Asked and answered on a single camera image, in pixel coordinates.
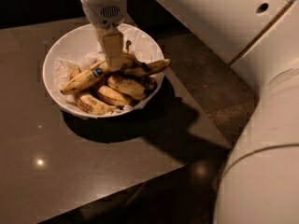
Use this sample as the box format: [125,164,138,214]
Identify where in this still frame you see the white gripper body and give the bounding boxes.
[80,0,127,41]

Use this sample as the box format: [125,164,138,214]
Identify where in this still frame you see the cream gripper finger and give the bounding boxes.
[101,29,123,72]

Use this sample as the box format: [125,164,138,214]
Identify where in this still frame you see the banana with blue sticker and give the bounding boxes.
[60,52,150,96]

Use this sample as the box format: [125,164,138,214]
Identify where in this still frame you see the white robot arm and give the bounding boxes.
[156,0,299,224]

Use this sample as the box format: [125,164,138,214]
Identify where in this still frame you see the long banana pointing right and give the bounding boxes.
[120,59,171,77]

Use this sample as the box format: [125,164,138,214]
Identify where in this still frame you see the white bowl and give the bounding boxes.
[42,22,165,119]

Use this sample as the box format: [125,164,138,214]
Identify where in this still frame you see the small banana at left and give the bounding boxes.
[69,66,80,78]

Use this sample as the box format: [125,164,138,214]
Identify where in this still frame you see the spotted middle banana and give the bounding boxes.
[107,74,147,100]

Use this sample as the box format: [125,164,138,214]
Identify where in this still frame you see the lower middle banana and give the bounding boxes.
[93,84,134,106]

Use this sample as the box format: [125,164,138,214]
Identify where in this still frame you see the dark small banana right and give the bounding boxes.
[140,77,157,91]

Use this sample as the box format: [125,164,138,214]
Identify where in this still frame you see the bottom front banana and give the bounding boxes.
[73,91,116,116]

